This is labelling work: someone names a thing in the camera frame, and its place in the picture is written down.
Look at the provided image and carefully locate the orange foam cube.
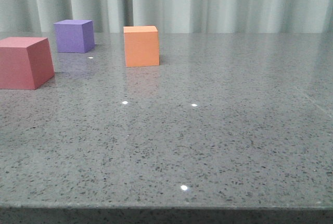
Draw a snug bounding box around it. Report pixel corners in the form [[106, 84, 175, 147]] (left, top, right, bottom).
[[123, 26, 160, 67]]

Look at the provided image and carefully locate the pale green curtain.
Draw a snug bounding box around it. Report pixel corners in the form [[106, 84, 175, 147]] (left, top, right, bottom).
[[1, 0, 332, 33]]

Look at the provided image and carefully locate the purple foam cube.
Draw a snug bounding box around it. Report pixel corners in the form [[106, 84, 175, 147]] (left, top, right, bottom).
[[54, 19, 95, 53]]

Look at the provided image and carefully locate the red foam cube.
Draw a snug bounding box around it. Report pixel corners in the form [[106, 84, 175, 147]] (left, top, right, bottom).
[[1, 37, 55, 90]]

